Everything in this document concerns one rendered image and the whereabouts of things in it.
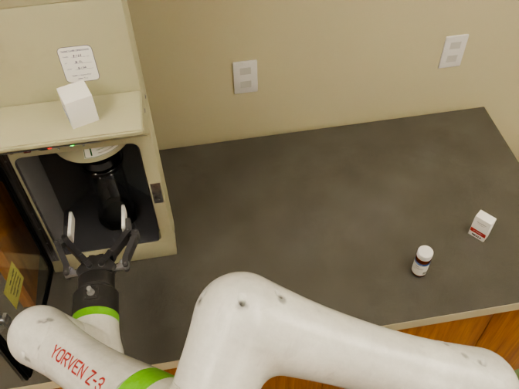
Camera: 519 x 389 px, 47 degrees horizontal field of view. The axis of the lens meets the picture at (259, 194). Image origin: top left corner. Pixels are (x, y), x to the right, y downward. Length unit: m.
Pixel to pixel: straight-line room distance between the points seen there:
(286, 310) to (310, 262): 0.82
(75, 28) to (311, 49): 0.82
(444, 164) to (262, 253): 0.63
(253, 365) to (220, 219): 0.95
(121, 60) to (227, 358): 0.62
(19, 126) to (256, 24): 0.74
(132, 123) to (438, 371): 0.66
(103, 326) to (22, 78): 0.49
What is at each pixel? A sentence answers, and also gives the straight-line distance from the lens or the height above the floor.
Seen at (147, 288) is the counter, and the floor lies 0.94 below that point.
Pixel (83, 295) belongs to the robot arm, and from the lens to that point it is 1.24.
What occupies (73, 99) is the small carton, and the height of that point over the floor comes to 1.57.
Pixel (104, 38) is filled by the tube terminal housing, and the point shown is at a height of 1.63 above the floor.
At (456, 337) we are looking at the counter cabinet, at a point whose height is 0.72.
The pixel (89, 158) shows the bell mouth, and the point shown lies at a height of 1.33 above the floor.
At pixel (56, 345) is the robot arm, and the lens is 1.02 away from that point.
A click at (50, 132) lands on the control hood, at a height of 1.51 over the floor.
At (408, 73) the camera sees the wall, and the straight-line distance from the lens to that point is 1.90.
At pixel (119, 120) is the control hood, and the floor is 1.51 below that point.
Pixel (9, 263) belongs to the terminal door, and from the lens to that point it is 1.34.
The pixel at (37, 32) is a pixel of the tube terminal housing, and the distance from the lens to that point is 1.12.
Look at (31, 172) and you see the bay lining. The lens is 1.43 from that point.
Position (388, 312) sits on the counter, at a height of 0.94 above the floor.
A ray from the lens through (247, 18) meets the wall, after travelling 1.63.
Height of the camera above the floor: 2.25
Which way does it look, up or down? 50 degrees down
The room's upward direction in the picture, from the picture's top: 1 degrees counter-clockwise
